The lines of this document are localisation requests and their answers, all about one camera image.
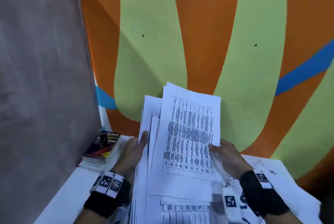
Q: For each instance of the person's left hand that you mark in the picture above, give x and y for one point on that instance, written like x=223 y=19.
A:
x=130 y=156

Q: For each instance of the person's right hand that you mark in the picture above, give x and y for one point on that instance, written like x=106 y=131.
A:
x=231 y=159

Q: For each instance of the black binder clip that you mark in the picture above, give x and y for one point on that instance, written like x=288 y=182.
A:
x=103 y=140

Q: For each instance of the gathered paper stack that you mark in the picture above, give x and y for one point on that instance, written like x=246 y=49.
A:
x=188 y=132

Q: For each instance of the printed sheets spread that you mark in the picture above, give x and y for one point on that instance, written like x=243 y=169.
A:
x=294 y=195

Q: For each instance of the person's right forearm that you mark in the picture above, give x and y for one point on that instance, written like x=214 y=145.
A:
x=281 y=218

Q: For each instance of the person's left forearm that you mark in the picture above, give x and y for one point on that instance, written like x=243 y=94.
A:
x=91 y=217

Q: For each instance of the dark paperback book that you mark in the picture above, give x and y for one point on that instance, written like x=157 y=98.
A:
x=104 y=150

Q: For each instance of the white book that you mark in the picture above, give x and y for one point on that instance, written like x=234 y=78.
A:
x=91 y=166

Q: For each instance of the black wristband with marker tags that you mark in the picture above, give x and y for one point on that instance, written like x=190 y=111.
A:
x=261 y=195
x=107 y=195

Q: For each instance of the grey partition board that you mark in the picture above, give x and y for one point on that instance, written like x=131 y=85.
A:
x=44 y=88

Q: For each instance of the white wrist camera unit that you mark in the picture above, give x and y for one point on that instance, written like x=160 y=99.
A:
x=231 y=203

